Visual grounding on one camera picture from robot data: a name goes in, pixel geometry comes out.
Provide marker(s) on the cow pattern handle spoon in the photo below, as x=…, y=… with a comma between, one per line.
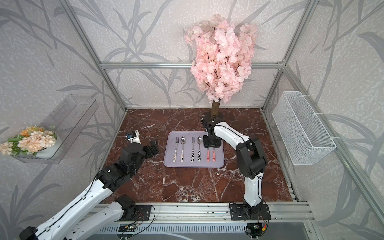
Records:
x=199, y=141

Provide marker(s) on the white cartoon handle fork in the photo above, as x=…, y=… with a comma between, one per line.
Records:
x=176, y=149

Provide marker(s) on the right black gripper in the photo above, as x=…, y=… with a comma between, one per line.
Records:
x=215, y=145

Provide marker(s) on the clear acrylic wall shelf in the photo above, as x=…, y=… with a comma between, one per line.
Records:
x=67, y=121

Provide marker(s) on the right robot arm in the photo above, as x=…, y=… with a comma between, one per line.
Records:
x=251, y=157

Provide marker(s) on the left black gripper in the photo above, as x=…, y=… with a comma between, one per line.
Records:
x=154, y=147

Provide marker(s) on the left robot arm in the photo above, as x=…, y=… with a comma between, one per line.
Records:
x=72, y=223

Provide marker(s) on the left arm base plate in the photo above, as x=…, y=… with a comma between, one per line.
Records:
x=139, y=213

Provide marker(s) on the white cartoon handle spoon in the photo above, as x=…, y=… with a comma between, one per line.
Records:
x=183, y=142

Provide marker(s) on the cow pattern handle fork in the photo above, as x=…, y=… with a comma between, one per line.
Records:
x=193, y=149

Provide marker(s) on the lilac placemat tray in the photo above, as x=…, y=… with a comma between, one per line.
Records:
x=170, y=148

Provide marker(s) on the dark metal tree base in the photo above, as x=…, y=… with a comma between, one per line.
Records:
x=208, y=115

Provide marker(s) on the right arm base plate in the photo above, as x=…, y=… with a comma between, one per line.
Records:
x=244, y=212

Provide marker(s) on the white wire basket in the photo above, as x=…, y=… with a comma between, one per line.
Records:
x=305, y=137

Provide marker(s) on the pink cherry blossom tree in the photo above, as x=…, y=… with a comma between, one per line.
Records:
x=223, y=58

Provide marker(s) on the peach flower bouquet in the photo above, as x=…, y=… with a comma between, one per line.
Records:
x=31, y=141

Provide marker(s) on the aluminium front rail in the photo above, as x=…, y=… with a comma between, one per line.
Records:
x=183, y=213

